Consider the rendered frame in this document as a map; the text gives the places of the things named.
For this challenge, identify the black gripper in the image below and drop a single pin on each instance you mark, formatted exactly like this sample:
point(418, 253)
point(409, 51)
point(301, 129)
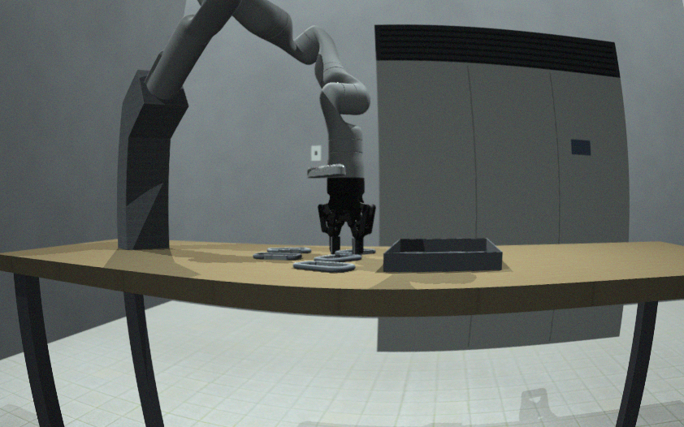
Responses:
point(346, 207)

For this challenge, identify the grey carabiner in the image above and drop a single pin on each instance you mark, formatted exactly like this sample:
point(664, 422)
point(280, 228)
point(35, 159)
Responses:
point(339, 258)
point(277, 256)
point(289, 250)
point(324, 266)
point(350, 251)

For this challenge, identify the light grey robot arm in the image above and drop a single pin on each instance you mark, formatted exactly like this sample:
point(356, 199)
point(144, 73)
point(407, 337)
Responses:
point(271, 23)

